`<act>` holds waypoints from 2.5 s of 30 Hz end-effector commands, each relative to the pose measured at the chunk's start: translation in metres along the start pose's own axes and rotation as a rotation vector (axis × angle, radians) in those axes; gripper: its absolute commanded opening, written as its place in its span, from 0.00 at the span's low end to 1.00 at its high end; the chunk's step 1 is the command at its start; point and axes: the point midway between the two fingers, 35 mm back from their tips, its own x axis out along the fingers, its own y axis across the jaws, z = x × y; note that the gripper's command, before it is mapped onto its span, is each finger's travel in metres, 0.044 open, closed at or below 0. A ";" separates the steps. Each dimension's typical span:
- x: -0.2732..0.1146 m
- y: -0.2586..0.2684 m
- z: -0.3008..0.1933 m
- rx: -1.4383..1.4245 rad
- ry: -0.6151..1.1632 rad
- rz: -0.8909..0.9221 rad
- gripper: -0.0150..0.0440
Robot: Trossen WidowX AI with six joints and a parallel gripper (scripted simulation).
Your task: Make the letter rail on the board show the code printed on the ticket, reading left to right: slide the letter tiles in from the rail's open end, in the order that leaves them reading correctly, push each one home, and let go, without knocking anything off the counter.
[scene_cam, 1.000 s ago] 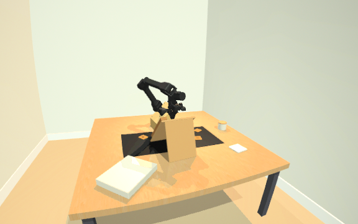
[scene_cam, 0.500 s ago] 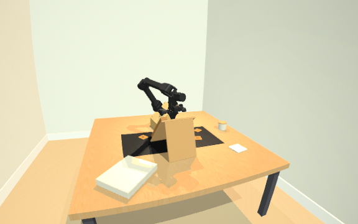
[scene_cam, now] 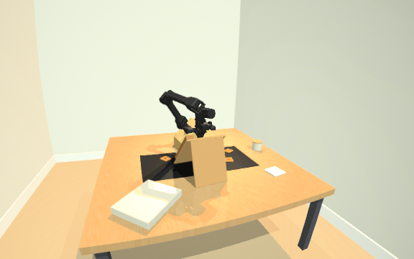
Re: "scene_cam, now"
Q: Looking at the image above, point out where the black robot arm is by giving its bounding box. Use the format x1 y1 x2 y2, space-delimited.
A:
159 90 216 131

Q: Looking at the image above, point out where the white jar with orange lid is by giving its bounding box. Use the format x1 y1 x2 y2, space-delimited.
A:
252 140 262 151

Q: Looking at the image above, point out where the white rectangular block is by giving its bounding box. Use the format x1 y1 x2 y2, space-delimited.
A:
110 180 182 230

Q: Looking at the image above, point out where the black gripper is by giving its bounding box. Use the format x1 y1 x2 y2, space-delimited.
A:
184 117 216 138

